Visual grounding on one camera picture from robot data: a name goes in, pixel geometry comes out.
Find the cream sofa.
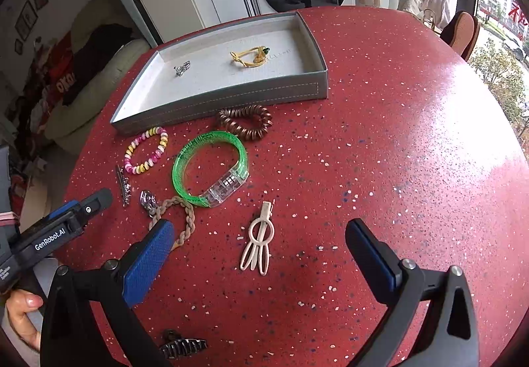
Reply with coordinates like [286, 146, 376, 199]
[54, 38, 151, 155]

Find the cream hair clip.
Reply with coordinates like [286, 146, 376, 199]
[240, 201, 275, 277]

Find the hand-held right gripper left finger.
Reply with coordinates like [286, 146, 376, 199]
[39, 219, 176, 367]

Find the pastel bead bracelet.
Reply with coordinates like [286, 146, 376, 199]
[124, 126, 169, 175]

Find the red printed cloth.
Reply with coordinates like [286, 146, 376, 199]
[25, 32, 83, 111]

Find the brown spiral hair tie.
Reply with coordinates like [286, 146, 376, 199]
[218, 104, 273, 142]

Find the black clothing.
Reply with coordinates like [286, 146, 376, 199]
[62, 24, 133, 103]

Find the black claw hair clip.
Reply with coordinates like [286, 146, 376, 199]
[159, 329, 208, 360]

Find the brown chair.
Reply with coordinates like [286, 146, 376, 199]
[440, 12, 482, 62]

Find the silver hair pin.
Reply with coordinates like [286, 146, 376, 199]
[116, 164, 134, 208]

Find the yellow cord bracelet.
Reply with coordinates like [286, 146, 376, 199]
[230, 45, 271, 69]

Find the silver rhinestone brooch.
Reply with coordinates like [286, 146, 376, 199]
[140, 190, 158, 219]

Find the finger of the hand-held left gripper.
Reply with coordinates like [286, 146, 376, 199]
[58, 188, 113, 232]

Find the green translucent bangle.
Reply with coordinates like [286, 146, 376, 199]
[172, 131, 250, 208]

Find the person's left hand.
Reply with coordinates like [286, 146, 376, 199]
[5, 289, 44, 352]

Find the grey jewelry tray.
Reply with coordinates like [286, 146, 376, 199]
[110, 12, 329, 137]

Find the framed wall picture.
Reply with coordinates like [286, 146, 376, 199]
[14, 0, 39, 39]

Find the beige braided hair tie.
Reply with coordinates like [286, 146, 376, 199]
[149, 197, 196, 250]

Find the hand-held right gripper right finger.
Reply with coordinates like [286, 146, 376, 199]
[345, 219, 480, 367]

